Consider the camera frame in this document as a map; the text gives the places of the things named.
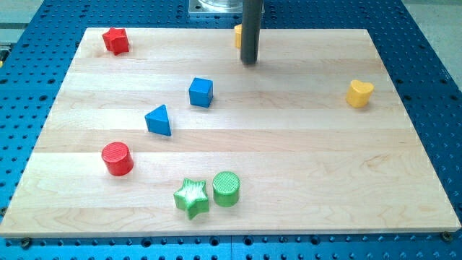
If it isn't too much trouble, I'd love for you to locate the wooden board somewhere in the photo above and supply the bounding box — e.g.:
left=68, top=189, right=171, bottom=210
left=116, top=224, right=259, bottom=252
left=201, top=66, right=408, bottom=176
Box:
left=1, top=27, right=461, bottom=238

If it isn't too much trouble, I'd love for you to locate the blue cube block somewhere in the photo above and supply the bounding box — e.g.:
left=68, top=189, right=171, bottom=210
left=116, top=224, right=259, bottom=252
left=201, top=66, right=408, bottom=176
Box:
left=188, top=77, right=214, bottom=108

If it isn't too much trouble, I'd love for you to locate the green cylinder block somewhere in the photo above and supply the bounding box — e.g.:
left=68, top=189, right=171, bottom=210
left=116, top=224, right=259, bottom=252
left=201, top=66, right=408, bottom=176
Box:
left=212, top=171, right=240, bottom=207

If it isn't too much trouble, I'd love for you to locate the blue triangle block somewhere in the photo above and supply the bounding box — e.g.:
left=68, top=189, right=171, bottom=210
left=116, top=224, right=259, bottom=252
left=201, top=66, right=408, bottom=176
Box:
left=144, top=105, right=172, bottom=136

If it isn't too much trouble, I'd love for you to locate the green star block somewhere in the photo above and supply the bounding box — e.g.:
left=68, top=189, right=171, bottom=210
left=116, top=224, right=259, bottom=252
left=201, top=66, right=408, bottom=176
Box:
left=173, top=178, right=209, bottom=220

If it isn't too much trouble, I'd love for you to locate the yellow block behind rod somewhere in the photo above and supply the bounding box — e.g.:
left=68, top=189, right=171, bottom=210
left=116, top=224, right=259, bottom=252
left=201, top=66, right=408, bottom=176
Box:
left=234, top=24, right=243, bottom=49

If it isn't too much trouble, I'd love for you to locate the red cylinder block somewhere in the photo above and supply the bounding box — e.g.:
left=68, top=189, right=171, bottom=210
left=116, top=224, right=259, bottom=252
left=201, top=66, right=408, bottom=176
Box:
left=101, top=142, right=134, bottom=176

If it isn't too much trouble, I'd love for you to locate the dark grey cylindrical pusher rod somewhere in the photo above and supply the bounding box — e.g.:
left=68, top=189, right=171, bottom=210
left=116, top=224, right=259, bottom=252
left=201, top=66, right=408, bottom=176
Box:
left=240, top=0, right=263, bottom=65

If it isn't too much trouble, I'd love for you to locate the yellow heart block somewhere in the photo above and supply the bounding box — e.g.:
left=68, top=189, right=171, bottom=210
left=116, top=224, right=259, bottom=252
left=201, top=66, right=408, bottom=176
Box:
left=346, top=79, right=375, bottom=108

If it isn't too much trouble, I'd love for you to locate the red star block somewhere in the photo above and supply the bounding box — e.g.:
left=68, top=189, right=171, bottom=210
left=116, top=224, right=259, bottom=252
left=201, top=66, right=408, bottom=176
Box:
left=102, top=27, right=129, bottom=56

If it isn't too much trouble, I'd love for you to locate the blue perforated table plate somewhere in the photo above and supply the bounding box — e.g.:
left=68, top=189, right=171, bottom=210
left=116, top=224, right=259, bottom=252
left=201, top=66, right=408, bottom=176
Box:
left=1, top=1, right=461, bottom=259

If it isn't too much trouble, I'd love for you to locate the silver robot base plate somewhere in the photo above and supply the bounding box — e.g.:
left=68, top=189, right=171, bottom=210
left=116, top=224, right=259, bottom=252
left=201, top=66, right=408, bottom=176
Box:
left=188, top=0, right=243, bottom=17

